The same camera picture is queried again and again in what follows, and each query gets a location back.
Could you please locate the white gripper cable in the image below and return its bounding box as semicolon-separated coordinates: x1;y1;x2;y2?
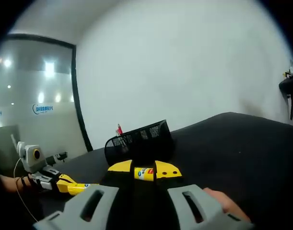
13;141;39;222

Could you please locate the black mesh holder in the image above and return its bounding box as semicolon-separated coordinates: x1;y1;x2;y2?
104;119;176;167

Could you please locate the frosted glass partition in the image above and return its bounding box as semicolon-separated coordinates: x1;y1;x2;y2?
0;33;93;155

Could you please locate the person's right hand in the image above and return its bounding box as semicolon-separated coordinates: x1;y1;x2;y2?
202;187;251;222

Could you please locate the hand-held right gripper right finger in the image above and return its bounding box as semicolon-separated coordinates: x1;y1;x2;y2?
153;160;255;230

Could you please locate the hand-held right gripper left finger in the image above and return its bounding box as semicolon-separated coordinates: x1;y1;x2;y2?
32;160;135;230

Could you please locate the dark background object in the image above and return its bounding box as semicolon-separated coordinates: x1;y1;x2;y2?
55;151;69;162

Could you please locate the black table cloth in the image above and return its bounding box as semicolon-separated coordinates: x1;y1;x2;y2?
38;111;293;230

